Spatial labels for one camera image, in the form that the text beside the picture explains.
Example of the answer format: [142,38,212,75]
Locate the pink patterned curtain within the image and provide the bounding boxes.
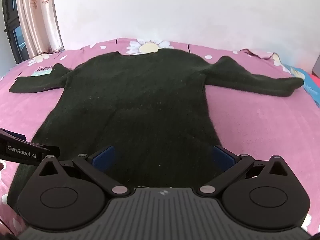
[15,0,66,58]

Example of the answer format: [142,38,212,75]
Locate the dark green knit sweater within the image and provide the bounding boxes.
[7,49,305,207]

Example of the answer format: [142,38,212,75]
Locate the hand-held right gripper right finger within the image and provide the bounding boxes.
[197,145,292,197]

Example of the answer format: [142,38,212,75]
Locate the pink floral bedsheet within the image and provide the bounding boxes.
[0,38,320,240]

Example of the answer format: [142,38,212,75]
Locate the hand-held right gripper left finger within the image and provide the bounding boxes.
[37,145,131,196]

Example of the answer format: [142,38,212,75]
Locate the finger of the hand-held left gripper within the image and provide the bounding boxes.
[0,128,27,142]

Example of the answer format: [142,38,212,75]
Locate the dark framed window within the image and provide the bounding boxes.
[0,0,30,65]

